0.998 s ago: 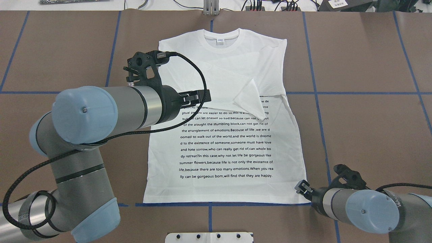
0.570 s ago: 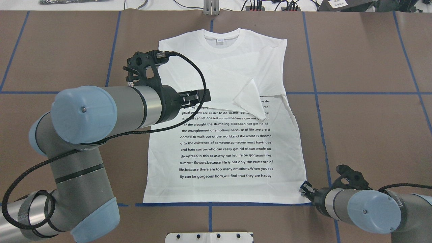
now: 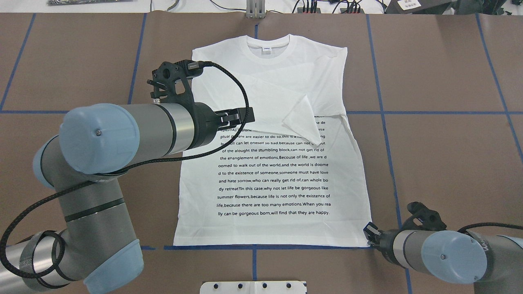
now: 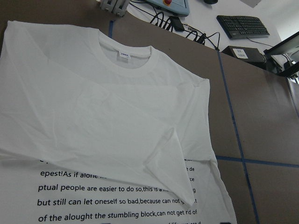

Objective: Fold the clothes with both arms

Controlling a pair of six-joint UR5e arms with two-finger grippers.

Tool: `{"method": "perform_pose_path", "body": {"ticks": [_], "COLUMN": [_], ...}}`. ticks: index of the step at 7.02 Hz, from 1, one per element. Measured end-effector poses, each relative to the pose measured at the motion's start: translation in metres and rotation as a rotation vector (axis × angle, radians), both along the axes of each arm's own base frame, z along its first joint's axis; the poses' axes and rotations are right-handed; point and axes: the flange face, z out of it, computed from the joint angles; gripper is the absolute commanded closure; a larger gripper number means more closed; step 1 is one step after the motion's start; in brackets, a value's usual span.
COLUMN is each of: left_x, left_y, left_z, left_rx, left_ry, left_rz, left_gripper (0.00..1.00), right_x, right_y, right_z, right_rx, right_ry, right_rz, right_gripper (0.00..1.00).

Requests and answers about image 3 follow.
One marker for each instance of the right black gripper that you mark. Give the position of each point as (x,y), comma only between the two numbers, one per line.
(385,239)

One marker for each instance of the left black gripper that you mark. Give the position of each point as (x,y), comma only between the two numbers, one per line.
(205,123)

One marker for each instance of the white printed t-shirt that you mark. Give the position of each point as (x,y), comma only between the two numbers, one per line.
(294,176)

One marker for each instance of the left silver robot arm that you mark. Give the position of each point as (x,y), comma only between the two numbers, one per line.
(94,147)

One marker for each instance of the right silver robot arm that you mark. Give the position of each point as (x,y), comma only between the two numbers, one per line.
(492,264)

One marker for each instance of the upper orange black adapter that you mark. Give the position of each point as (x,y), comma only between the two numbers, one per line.
(306,6)

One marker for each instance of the orange black adapter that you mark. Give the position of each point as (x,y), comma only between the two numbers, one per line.
(351,7)
(306,6)

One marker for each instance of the lower orange black adapter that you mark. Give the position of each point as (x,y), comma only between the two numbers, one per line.
(351,7)

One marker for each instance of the white labelled black box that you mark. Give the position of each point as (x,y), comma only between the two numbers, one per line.
(427,7)

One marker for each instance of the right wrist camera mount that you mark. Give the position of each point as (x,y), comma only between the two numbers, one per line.
(423,218)

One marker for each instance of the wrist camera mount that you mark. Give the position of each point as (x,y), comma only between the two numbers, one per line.
(170,82)
(423,218)

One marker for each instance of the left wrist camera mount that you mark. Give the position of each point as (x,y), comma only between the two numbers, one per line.
(170,82)

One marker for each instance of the aluminium frame post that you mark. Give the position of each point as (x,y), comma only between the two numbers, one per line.
(255,9)

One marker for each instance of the white pedestal column base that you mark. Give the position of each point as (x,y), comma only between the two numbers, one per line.
(254,287)

